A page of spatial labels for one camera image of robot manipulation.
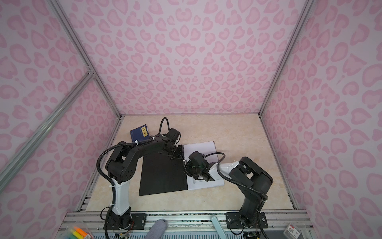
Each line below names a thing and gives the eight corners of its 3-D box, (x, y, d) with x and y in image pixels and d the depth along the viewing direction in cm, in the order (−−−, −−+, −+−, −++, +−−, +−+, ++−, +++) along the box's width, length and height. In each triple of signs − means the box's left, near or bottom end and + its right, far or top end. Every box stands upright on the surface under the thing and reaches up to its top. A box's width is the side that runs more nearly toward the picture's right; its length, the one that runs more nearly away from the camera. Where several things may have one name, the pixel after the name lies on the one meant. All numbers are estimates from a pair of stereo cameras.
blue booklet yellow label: (132, 142, 106) (131, 140, 105) (130, 130, 113) (129, 128, 112) (150, 136, 109) (149, 135, 108) (147, 125, 116) (146, 123, 115)
